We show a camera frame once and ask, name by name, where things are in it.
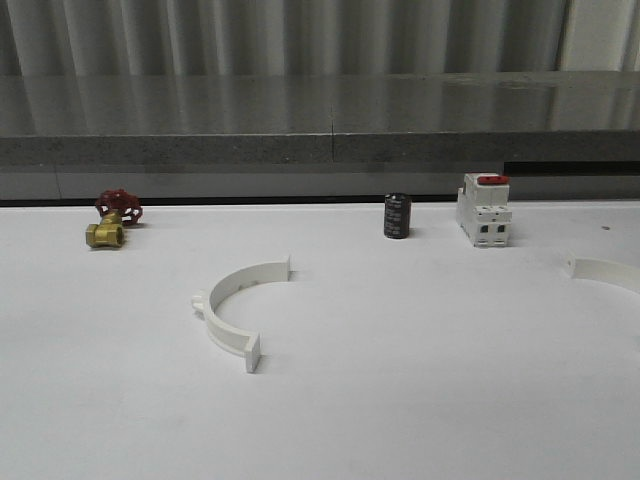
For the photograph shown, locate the grey stone counter shelf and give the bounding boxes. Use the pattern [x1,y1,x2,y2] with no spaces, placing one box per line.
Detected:
[1,72,639,172]

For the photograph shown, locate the black cylindrical capacitor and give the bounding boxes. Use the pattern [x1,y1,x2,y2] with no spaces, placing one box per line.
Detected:
[383,192,412,239]

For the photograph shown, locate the brass valve red handwheel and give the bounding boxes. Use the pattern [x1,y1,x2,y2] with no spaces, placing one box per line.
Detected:
[85,189,143,248]

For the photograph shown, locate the white half pipe clamp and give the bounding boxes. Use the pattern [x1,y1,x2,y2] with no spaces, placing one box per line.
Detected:
[565,254,640,293]
[191,256,290,373]

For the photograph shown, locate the white circuit breaker red switch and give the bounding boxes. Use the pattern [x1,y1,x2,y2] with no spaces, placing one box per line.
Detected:
[456,173,512,247]

